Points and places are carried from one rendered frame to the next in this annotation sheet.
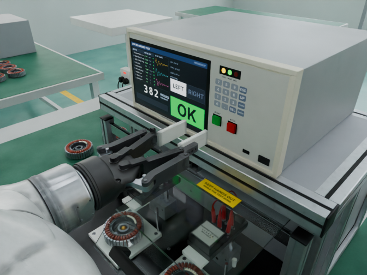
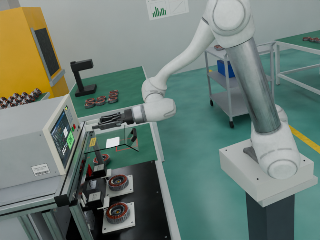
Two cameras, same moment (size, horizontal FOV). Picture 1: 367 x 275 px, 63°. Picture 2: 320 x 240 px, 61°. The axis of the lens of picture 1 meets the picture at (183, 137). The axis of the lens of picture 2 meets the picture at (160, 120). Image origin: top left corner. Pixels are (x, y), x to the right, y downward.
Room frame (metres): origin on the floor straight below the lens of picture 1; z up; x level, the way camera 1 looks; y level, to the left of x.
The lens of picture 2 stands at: (1.16, 1.06, 1.66)
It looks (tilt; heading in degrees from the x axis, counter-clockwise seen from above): 23 degrees down; 222
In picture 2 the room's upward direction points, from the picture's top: 12 degrees counter-clockwise
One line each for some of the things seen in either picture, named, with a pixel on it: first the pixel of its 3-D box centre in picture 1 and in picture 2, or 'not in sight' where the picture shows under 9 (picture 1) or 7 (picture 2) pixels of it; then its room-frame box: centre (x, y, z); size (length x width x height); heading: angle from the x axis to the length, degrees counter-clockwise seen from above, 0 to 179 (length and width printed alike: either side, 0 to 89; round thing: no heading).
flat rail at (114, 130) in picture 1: (178, 169); (85, 164); (0.58, 0.01, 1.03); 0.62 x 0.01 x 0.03; 45
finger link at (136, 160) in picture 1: (153, 163); (110, 118); (0.39, 0.05, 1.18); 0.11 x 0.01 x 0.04; 119
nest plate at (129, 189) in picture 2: not in sight; (119, 185); (0.42, 0.00, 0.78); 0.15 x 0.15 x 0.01; 45
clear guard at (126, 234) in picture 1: (201, 224); (106, 142); (0.40, -0.03, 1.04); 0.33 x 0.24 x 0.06; 135
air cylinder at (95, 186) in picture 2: not in sight; (93, 188); (0.52, -0.10, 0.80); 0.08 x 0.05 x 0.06; 45
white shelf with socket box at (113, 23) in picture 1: (125, 63); not in sight; (1.56, 0.31, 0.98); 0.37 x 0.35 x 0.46; 45
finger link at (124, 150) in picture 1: (135, 151); (110, 123); (0.42, 0.08, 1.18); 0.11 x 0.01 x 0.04; 149
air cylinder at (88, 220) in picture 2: not in sight; (87, 220); (0.69, 0.07, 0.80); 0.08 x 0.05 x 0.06; 45
